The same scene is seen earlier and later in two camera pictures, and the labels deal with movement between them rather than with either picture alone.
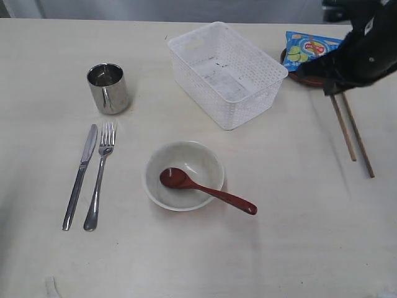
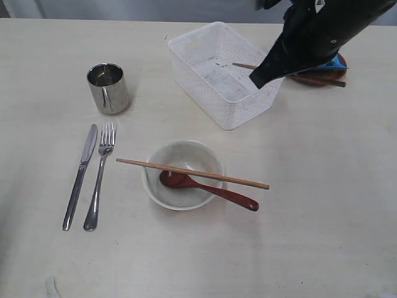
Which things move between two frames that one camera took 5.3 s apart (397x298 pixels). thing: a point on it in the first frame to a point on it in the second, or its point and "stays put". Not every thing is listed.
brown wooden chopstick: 343,126 to 322,81
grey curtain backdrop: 221,10 stays put
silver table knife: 87,151 stays put
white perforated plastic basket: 229,78 stays put
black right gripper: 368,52 to 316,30
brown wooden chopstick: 371,171 to 224,179
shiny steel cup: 110,88 stays put
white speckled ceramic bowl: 201,162 stays put
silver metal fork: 107,139 stays put
